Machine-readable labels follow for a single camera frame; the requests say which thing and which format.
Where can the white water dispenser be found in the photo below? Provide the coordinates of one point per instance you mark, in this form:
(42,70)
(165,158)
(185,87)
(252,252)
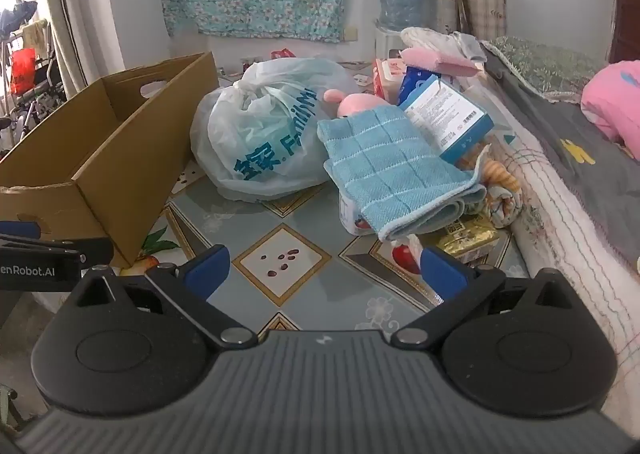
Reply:
(387,39)

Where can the green floral pillow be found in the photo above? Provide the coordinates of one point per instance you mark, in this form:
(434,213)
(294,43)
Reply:
(545,66)

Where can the red and white packet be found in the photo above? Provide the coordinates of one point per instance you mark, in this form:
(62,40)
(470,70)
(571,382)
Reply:
(390,76)

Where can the folding wheelchair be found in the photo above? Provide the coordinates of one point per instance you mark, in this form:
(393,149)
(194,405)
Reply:
(30,99)

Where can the translucent white plastic bag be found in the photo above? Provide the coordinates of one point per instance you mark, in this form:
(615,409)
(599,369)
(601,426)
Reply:
(260,134)

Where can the gold foil packet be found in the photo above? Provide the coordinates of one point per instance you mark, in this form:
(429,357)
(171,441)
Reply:
(467,241)

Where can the white drink carton red fruit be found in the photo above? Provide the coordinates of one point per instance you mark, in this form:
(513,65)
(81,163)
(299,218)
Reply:
(357,216)

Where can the blue checked towel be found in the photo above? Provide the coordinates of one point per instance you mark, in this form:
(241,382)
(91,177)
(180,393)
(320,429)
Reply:
(390,169)

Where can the white wall socket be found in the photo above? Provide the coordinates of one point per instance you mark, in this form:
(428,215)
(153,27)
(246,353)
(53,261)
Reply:
(352,33)

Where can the blue and white box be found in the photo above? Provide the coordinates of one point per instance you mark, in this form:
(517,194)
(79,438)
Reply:
(445,119)

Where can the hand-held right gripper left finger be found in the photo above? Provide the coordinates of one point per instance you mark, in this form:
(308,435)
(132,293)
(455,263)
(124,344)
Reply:
(207,268)

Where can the pink towel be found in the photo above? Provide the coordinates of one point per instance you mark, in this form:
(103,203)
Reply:
(440,61)

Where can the orange cartoon print cloth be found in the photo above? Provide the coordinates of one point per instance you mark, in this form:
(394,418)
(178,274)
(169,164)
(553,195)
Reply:
(502,194)

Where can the patterned tablecloth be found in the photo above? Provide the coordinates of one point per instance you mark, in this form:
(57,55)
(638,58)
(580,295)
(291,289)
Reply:
(300,234)

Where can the brown cardboard box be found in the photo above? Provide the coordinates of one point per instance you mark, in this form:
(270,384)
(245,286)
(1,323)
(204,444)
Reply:
(125,159)

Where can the small red plastic bag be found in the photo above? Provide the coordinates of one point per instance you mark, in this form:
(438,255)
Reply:
(282,54)

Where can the white cloth pile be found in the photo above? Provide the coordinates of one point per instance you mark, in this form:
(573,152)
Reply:
(440,39)

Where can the blue hanging cloth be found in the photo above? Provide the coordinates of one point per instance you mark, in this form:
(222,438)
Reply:
(17,16)

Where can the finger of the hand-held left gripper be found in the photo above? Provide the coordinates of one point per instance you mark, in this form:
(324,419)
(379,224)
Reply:
(20,229)

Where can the white quilted bed pad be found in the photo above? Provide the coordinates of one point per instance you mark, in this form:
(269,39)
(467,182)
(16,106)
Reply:
(560,254)

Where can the grey blanket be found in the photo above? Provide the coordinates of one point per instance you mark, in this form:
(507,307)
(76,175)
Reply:
(590,174)

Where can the plaid board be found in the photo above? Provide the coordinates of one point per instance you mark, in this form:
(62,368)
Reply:
(485,9)

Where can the pink plush toy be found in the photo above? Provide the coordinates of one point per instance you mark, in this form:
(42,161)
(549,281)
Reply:
(360,104)

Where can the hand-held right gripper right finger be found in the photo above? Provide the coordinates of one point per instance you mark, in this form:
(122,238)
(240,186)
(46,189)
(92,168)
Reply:
(440,268)

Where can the beige curtain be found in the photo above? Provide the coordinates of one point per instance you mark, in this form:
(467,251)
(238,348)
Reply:
(85,9)

